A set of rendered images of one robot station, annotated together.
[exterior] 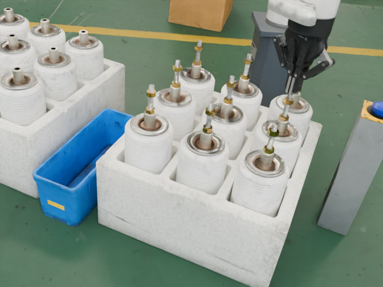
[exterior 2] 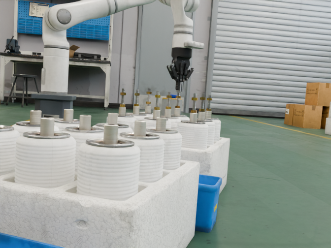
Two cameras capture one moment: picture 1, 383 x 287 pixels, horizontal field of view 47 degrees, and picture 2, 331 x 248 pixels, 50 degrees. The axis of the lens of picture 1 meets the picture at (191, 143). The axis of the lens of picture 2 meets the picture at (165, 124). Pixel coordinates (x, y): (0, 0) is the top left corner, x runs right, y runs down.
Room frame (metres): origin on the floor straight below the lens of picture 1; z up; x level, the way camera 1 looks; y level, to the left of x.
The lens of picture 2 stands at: (0.80, 1.16, 0.34)
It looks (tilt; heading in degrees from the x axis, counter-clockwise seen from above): 5 degrees down; 269
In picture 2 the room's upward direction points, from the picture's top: 4 degrees clockwise
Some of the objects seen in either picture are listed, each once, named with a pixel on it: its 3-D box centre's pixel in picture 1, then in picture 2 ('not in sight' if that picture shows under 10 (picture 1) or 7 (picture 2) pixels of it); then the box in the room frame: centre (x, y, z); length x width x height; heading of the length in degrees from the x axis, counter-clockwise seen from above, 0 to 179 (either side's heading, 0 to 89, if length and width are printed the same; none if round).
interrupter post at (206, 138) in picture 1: (206, 138); (201, 116); (0.66, -0.03, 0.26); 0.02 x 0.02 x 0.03
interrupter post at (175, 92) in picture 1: (175, 92); (156, 114); (0.81, 0.05, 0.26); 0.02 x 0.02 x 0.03
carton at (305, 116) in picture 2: not in sight; (307, 116); (-1.15, -3.55, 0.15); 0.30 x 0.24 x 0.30; 96
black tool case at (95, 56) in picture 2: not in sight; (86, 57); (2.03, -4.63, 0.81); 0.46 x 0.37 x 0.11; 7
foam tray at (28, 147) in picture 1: (22, 103); (81, 209); (0.94, 0.45, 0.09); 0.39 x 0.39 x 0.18; 71
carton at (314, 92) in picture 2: not in sight; (319, 94); (-1.30, -3.57, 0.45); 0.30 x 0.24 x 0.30; 99
